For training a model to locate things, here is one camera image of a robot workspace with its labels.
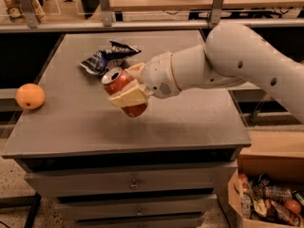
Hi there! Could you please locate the grey drawer cabinet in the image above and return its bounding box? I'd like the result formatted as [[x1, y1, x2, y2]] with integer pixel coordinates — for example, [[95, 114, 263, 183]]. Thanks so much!
[[3, 30, 251, 228]]

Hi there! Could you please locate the metal railing with posts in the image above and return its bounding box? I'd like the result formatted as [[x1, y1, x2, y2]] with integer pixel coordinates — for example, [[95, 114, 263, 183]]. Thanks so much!
[[0, 0, 304, 32]]

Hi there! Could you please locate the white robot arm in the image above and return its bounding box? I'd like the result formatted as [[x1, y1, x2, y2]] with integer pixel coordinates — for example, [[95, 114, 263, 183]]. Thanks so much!
[[108, 24, 304, 123]]

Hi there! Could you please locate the cardboard box of snacks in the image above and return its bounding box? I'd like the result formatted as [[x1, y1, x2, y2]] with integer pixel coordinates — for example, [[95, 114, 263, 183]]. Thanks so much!
[[228, 156, 304, 228]]

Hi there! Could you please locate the orange fruit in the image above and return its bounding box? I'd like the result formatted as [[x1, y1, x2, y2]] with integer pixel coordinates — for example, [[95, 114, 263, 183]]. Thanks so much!
[[15, 84, 45, 109]]

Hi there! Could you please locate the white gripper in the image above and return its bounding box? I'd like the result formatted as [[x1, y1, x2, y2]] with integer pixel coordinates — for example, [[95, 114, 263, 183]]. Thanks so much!
[[108, 52, 181, 108]]

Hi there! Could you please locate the colourful snack box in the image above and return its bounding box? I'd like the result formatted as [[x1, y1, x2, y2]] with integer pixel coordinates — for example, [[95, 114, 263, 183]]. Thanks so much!
[[0, 0, 45, 24]]

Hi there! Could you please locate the red coke can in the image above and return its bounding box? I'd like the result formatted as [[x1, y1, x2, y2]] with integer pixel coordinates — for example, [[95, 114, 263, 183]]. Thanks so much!
[[102, 67, 147, 118]]

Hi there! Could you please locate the crumpled blue chip bag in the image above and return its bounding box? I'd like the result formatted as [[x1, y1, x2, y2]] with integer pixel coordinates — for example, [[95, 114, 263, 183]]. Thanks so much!
[[80, 41, 142, 76]]

